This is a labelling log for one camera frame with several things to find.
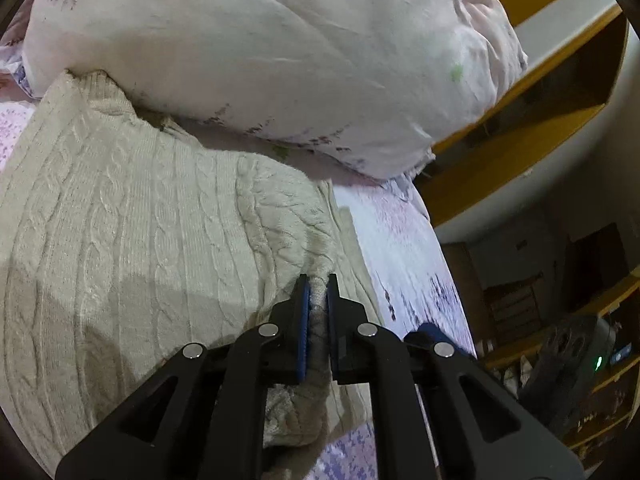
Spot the white floral pillow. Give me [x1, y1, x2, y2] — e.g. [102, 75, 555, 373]
[23, 0, 527, 180]

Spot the floral bed sheet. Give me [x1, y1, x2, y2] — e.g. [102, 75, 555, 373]
[0, 44, 478, 480]

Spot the beige cable-knit sweater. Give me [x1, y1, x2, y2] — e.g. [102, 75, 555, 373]
[0, 69, 386, 470]

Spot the yellow wooden bed frame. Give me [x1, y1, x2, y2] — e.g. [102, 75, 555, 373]
[416, 0, 632, 235]

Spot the wooden shelf with clutter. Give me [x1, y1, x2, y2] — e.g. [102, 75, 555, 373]
[480, 269, 639, 460]

